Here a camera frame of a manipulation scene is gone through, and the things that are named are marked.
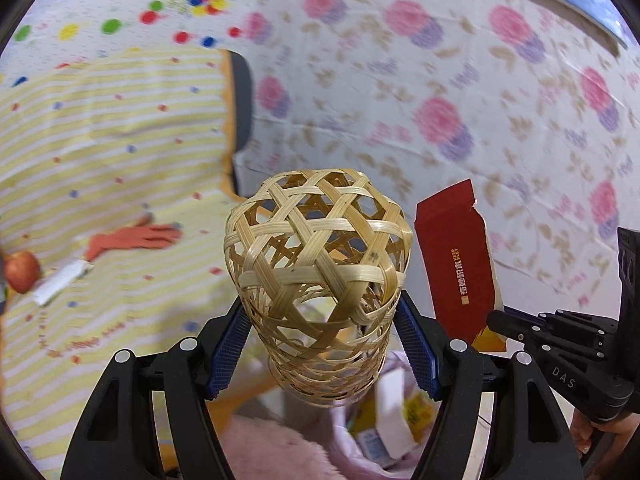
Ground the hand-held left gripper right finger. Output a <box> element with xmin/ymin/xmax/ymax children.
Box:
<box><xmin>395</xmin><ymin>290</ymin><xmax>586</xmax><ymax>480</ymax></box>

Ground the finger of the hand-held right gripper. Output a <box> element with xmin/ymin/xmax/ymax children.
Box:
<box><xmin>486</xmin><ymin>309</ymin><xmax>620</xmax><ymax>357</ymax></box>

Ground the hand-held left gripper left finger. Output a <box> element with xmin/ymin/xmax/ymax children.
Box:
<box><xmin>60</xmin><ymin>300</ymin><xmax>253</xmax><ymax>480</ymax></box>

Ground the red paper box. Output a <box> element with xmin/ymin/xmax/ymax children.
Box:
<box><xmin>415</xmin><ymin>178</ymin><xmax>508</xmax><ymax>353</ymax></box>

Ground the woven bamboo basket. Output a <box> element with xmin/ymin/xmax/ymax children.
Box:
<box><xmin>223</xmin><ymin>169</ymin><xmax>415</xmax><ymax>408</ymax></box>

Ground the pale plastic bag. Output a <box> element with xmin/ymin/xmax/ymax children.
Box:
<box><xmin>327</xmin><ymin>350</ymin><xmax>451</xmax><ymax>480</ymax></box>

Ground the person's right hand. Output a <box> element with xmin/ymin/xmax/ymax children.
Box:
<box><xmin>570</xmin><ymin>407</ymin><xmax>640</xmax><ymax>456</ymax></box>

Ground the white paper carton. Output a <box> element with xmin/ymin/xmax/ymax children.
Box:
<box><xmin>375</xmin><ymin>365</ymin><xmax>422</xmax><ymax>456</ymax></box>

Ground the pink fluffy cloth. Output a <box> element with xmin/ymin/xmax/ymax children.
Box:
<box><xmin>220</xmin><ymin>415</ymin><xmax>341</xmax><ymax>480</ymax></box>

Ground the orange rubber glove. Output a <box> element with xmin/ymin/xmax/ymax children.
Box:
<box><xmin>82</xmin><ymin>224</ymin><xmax>183</xmax><ymax>262</ymax></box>

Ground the white cardboard strip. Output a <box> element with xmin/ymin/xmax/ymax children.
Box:
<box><xmin>32</xmin><ymin>259</ymin><xmax>96</xmax><ymax>307</ymax></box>

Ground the red apple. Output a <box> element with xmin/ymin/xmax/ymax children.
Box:
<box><xmin>4</xmin><ymin>251</ymin><xmax>42</xmax><ymax>295</ymax></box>

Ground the dark grey cushion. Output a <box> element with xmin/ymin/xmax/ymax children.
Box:
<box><xmin>227</xmin><ymin>52</ymin><xmax>256</xmax><ymax>196</ymax></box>

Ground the yellow striped blanket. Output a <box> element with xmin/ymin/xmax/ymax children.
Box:
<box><xmin>0</xmin><ymin>47</ymin><xmax>241</xmax><ymax>461</ymax></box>

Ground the floral bed sheet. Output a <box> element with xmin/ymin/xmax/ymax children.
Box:
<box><xmin>235</xmin><ymin>0</ymin><xmax>640</xmax><ymax>356</ymax></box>

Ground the polka dot sheet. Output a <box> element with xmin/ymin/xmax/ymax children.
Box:
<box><xmin>0</xmin><ymin>0</ymin><xmax>271</xmax><ymax>86</ymax></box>

